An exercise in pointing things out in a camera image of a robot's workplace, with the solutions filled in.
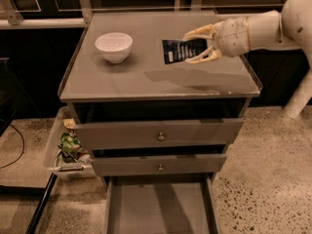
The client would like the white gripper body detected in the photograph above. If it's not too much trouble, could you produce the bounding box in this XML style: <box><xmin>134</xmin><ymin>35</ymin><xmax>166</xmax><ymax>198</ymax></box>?
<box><xmin>214</xmin><ymin>17</ymin><xmax>251</xmax><ymax>58</ymax></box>

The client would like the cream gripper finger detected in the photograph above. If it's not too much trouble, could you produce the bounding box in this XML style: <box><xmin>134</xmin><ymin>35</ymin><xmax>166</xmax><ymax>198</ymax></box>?
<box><xmin>185</xmin><ymin>46</ymin><xmax>221</xmax><ymax>64</ymax></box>
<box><xmin>182</xmin><ymin>22</ymin><xmax>222</xmax><ymax>41</ymax></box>

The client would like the dark blue rxbar wrapper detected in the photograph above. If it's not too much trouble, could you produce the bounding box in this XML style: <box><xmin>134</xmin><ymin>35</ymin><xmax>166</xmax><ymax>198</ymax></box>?
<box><xmin>162</xmin><ymin>39</ymin><xmax>208</xmax><ymax>64</ymax></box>

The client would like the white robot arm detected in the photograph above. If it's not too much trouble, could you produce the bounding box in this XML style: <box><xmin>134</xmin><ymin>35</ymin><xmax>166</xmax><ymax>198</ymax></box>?
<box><xmin>183</xmin><ymin>0</ymin><xmax>312</xmax><ymax>118</ymax></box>

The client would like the grey drawer cabinet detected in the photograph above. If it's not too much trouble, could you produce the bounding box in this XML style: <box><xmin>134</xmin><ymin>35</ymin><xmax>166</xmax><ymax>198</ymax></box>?
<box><xmin>59</xmin><ymin>19</ymin><xmax>261</xmax><ymax>164</ymax></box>

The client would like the grey middle drawer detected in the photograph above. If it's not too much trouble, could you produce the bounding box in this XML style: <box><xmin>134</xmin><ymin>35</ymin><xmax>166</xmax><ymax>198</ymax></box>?
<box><xmin>93</xmin><ymin>154</ymin><xmax>227</xmax><ymax>176</ymax></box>

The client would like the grey drawer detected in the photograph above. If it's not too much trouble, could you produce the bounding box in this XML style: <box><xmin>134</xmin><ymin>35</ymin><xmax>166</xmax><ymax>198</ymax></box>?
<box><xmin>93</xmin><ymin>154</ymin><xmax>227</xmax><ymax>176</ymax></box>
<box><xmin>74</xmin><ymin>118</ymin><xmax>243</xmax><ymax>149</ymax></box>
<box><xmin>103</xmin><ymin>174</ymin><xmax>221</xmax><ymax>234</ymax></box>

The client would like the grey top drawer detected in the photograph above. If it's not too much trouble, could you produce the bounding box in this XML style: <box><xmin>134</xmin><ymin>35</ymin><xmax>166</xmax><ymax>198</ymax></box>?
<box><xmin>74</xmin><ymin>118</ymin><xmax>243</xmax><ymax>149</ymax></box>

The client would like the grey bottom drawer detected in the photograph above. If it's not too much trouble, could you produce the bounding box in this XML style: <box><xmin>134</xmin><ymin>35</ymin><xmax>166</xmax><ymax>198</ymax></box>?
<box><xmin>103</xmin><ymin>174</ymin><xmax>221</xmax><ymax>234</ymax></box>

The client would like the white ceramic bowl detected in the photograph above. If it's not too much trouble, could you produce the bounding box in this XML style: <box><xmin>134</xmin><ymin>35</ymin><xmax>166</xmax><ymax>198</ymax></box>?
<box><xmin>95</xmin><ymin>32</ymin><xmax>133</xmax><ymax>63</ymax></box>

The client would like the tan snack packet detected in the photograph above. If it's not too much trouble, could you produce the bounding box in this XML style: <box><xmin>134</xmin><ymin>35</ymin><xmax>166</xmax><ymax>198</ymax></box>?
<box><xmin>63</xmin><ymin>119</ymin><xmax>75</xmax><ymax>130</ymax></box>

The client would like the green snack bag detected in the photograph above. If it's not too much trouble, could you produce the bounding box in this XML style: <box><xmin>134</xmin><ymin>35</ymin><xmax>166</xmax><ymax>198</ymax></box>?
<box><xmin>60</xmin><ymin>132</ymin><xmax>82</xmax><ymax>153</ymax></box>

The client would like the clear plastic storage bin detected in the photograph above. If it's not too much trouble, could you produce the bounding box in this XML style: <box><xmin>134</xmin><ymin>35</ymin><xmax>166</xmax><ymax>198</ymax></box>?
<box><xmin>43</xmin><ymin>106</ymin><xmax>96</xmax><ymax>180</ymax></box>

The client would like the black floor bar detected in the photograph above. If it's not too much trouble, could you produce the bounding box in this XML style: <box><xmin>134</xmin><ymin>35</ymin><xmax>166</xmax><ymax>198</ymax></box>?
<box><xmin>25</xmin><ymin>174</ymin><xmax>58</xmax><ymax>234</ymax></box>

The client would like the white horizontal rail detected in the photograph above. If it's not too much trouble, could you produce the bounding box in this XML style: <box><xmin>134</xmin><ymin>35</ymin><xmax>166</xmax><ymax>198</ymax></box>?
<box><xmin>0</xmin><ymin>12</ymin><xmax>261</xmax><ymax>30</ymax></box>

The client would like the black floor cable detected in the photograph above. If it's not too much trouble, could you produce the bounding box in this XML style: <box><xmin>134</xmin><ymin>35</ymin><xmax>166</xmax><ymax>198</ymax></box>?
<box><xmin>0</xmin><ymin>118</ymin><xmax>25</xmax><ymax>170</ymax></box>

